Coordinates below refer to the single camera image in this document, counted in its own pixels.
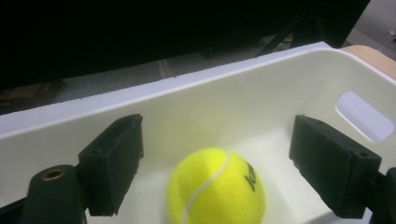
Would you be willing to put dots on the wooden table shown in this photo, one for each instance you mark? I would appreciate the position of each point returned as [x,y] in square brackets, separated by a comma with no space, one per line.
[373,60]

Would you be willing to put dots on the yellow tennis ball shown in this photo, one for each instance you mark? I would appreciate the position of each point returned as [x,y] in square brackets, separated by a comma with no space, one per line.
[214,189]

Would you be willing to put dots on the white plastic bin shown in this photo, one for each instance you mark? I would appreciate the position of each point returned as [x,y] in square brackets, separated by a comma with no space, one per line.
[218,112]

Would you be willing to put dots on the black tripod stand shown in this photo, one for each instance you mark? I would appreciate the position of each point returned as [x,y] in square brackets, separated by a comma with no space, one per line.
[280,34]

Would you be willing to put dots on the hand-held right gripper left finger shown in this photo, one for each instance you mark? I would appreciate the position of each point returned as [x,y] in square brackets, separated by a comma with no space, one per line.
[109,165]

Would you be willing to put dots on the black curtain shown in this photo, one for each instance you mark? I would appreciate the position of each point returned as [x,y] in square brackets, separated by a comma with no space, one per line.
[124,31]

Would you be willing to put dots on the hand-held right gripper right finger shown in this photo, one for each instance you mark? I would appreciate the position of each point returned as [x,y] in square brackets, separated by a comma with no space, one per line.
[333,165]

